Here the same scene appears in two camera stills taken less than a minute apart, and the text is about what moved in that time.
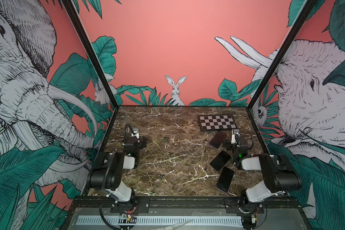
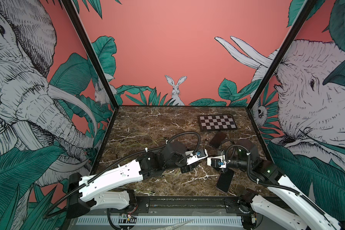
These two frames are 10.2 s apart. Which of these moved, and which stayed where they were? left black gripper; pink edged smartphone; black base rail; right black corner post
Moved: left black gripper
Stayed: black base rail; pink edged smartphone; right black corner post
